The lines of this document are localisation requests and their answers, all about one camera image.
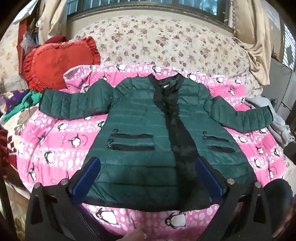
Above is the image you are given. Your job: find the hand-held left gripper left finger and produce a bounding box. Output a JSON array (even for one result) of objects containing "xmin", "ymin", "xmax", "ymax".
[{"xmin": 25, "ymin": 157, "xmax": 123, "ymax": 241}]

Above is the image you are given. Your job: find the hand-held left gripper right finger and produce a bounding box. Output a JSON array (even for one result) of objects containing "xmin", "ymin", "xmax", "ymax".
[{"xmin": 195, "ymin": 158, "xmax": 273, "ymax": 241}]

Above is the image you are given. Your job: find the dark green puffer jacket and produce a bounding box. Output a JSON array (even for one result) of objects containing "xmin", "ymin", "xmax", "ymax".
[{"xmin": 39, "ymin": 73, "xmax": 274, "ymax": 212}]

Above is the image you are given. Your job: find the pink penguin print blanket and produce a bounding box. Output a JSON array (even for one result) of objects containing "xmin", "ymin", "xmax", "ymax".
[{"xmin": 17, "ymin": 64, "xmax": 289, "ymax": 241}]

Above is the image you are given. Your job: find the person's dark clothing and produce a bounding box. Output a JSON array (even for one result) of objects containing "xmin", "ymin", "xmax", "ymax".
[{"xmin": 265, "ymin": 178, "xmax": 296, "ymax": 241}]

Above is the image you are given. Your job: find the grey garment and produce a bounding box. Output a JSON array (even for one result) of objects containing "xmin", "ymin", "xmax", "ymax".
[{"xmin": 245, "ymin": 97, "xmax": 292, "ymax": 149}]

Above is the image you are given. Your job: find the cream brown-flower blanket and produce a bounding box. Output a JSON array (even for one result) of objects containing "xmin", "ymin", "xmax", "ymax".
[{"xmin": 0, "ymin": 105, "xmax": 43, "ymax": 144}]

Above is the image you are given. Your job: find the bright green garment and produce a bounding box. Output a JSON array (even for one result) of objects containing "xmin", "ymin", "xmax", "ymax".
[{"xmin": 2, "ymin": 90, "xmax": 43, "ymax": 122}]

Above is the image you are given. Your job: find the purple cloth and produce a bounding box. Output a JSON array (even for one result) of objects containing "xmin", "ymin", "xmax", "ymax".
[{"xmin": 0, "ymin": 91, "xmax": 23, "ymax": 112}]

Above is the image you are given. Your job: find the red heart-shaped ruffled cushion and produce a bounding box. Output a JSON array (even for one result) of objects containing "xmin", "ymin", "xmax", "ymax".
[{"xmin": 24, "ymin": 36, "xmax": 101, "ymax": 93}]

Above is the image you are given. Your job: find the white refrigerator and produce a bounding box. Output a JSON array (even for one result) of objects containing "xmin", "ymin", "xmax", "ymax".
[{"xmin": 262, "ymin": 58, "xmax": 296, "ymax": 121}]

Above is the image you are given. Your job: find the floral bed sheet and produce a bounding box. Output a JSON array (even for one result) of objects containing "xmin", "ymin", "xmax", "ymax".
[{"xmin": 67, "ymin": 15, "xmax": 271, "ymax": 98}]

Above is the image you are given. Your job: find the beige curtain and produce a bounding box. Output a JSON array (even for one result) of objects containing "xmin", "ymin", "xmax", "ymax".
[
  {"xmin": 232, "ymin": 0, "xmax": 271, "ymax": 86},
  {"xmin": 38, "ymin": 0, "xmax": 77, "ymax": 43}
]

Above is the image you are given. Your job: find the dark framed window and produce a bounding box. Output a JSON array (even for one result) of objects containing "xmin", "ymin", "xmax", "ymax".
[{"xmin": 67, "ymin": 0, "xmax": 234, "ymax": 33}]

